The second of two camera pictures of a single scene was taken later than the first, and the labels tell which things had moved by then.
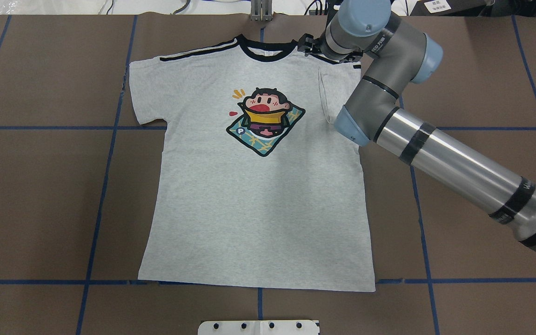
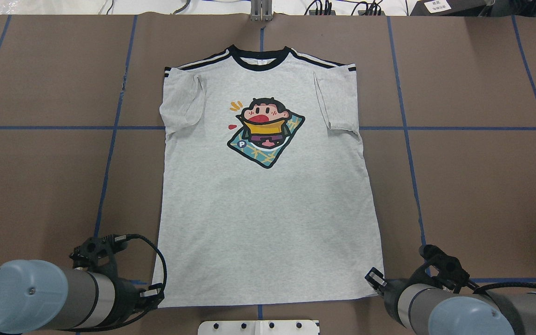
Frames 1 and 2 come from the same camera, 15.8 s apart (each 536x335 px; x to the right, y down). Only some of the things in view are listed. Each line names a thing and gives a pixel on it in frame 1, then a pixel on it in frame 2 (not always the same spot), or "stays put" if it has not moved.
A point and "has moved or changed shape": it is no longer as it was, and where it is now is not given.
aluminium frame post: (261, 10) stays put
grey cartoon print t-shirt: (257, 188) has moved or changed shape
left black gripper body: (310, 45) -> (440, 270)
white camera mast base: (258, 327) stays put
